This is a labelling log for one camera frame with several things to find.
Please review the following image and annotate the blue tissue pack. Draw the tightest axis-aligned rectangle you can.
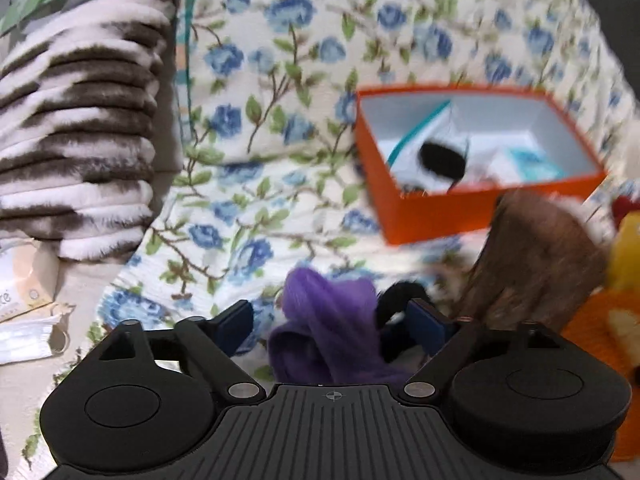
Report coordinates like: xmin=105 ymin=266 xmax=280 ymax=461
xmin=486 ymin=148 xmax=566 ymax=186

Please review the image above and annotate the red knitted chicken toy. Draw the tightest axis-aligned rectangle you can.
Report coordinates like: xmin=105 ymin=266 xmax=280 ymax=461
xmin=611 ymin=195 xmax=640 ymax=229

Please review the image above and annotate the white face mask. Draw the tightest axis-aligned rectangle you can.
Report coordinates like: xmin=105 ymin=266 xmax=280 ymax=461
xmin=0 ymin=304 xmax=75 ymax=365

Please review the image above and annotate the brown wooden block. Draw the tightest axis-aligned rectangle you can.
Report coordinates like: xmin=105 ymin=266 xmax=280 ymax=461
xmin=454 ymin=188 xmax=606 ymax=332

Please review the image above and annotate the black fuzzy scrunchie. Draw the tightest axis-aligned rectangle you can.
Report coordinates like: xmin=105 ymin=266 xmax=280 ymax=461
xmin=418 ymin=141 xmax=466 ymax=181

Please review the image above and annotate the purple cloth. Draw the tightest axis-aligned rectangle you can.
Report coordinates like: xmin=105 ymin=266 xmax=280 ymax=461
xmin=267 ymin=266 xmax=409 ymax=387

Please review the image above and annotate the orange honeycomb silicone mat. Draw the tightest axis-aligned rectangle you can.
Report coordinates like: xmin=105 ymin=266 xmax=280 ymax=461
xmin=562 ymin=290 xmax=639 ymax=462

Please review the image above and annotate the teal packaged face mask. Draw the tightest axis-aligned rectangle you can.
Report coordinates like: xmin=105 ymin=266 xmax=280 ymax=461
xmin=386 ymin=101 xmax=470 ymax=194

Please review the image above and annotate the face tissue pack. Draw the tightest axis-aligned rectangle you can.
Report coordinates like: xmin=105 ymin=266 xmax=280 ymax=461
xmin=0 ymin=238 xmax=60 ymax=322

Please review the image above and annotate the yellow tape roll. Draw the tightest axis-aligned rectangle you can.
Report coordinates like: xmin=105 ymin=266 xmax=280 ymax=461
xmin=606 ymin=211 xmax=640 ymax=292

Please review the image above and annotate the brown white striped plush blanket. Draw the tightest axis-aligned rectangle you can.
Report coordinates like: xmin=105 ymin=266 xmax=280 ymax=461
xmin=1 ymin=0 xmax=179 ymax=261

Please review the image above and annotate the orange cardboard box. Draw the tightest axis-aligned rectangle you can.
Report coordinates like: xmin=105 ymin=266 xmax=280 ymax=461
xmin=355 ymin=84 xmax=605 ymax=245

